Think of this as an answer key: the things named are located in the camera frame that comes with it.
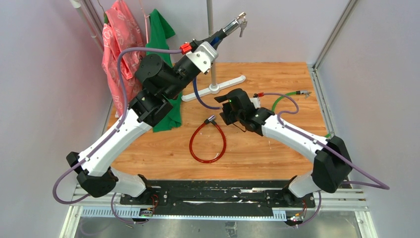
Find red cable lock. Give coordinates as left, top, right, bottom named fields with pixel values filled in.
left=189, top=115, right=228, bottom=164

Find blue cable lock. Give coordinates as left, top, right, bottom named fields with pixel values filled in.
left=192, top=18, right=240, bottom=111

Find blue lock silver keys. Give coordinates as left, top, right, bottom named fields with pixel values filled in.
left=237, top=12, right=248, bottom=38

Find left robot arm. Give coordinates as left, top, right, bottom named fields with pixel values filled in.
left=67, top=37, right=221, bottom=205

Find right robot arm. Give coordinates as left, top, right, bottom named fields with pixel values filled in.
left=215, top=88, right=352, bottom=207

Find white clothes rack stand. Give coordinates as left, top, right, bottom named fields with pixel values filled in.
left=181, top=0, right=246, bottom=105

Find green t-shirt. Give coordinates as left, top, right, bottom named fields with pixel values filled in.
left=145, top=9, right=184, bottom=133

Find pink patterned garment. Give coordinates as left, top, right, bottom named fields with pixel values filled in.
left=102, top=0, right=146, bottom=116

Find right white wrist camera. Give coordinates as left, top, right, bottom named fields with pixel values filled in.
left=250, top=93, right=261, bottom=109

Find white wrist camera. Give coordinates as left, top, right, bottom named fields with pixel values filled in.
left=179, top=41, right=218, bottom=74
left=250, top=93, right=261, bottom=109

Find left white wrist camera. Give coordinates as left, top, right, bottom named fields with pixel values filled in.
left=179, top=41, right=218, bottom=74

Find green cable lock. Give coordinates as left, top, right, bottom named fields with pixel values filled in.
left=271, top=90, right=332, bottom=139

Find aluminium frame rail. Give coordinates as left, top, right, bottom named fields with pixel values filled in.
left=60, top=180, right=377, bottom=238

